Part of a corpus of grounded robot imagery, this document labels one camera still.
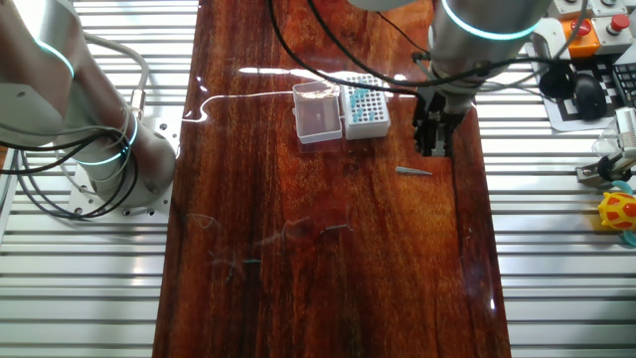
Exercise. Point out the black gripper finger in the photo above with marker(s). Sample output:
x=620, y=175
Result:
x=445, y=141
x=425, y=139

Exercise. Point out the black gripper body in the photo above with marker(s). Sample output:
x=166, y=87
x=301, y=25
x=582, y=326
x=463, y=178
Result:
x=429, y=107

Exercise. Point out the pale blue pipette tip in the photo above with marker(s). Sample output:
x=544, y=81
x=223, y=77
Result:
x=410, y=171

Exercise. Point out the white pipette tip rack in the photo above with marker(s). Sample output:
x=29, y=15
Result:
x=367, y=130

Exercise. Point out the clear plastic box lid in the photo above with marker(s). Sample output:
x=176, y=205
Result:
x=318, y=117

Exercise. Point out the black white marker sheet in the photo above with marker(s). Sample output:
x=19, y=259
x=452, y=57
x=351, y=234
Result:
x=566, y=112

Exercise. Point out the black computer mouse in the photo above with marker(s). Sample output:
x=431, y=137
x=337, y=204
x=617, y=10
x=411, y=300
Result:
x=588, y=97

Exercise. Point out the glossy brown wooden board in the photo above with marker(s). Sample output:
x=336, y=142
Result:
x=348, y=273

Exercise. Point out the orange emergency stop box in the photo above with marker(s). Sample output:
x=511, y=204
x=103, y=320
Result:
x=579, y=45

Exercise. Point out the yellow red turtle toy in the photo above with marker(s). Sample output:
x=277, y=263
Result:
x=616, y=211

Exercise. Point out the grey box with red button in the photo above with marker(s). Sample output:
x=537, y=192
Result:
x=608, y=42

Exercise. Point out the black keyboard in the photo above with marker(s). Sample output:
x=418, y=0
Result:
x=627, y=82

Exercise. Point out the silver robot mounting plate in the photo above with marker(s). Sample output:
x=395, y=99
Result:
x=161, y=130

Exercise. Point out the small silver angle bracket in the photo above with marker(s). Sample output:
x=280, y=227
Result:
x=588, y=174

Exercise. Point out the black camera mount knob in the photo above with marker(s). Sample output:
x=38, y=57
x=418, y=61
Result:
x=608, y=169

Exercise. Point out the silver depth camera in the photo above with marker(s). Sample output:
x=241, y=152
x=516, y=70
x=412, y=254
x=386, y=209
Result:
x=627, y=126

